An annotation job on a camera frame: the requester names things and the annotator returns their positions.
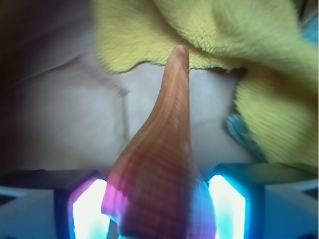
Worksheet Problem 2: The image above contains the orange spiral conch shell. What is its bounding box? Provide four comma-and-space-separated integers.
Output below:
102, 45, 216, 239

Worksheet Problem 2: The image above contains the yellow terry cloth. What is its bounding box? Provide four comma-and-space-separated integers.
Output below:
93, 0, 319, 166

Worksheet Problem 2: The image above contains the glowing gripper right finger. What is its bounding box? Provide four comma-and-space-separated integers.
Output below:
208, 163, 319, 239

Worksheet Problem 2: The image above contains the brown paper bag bin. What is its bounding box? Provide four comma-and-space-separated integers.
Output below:
0, 0, 254, 173

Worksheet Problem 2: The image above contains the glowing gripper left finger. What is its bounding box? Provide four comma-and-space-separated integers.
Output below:
0, 170, 111, 239

